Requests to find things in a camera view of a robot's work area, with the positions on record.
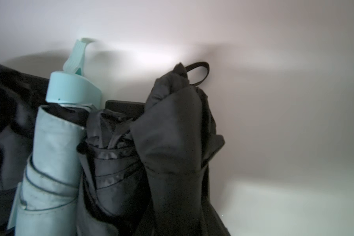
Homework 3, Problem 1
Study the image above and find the pale teal umbrella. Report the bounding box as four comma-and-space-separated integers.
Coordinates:
8, 38, 102, 236

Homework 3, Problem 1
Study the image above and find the black crumpled umbrella front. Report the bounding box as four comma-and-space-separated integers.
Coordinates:
130, 62, 229, 236

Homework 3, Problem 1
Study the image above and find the black umbrella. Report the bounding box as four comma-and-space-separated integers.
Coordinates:
0, 65, 49, 236
130, 62, 229, 236
77, 101, 150, 236

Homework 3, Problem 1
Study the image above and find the white plastic storage box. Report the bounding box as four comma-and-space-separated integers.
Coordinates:
0, 1, 354, 236

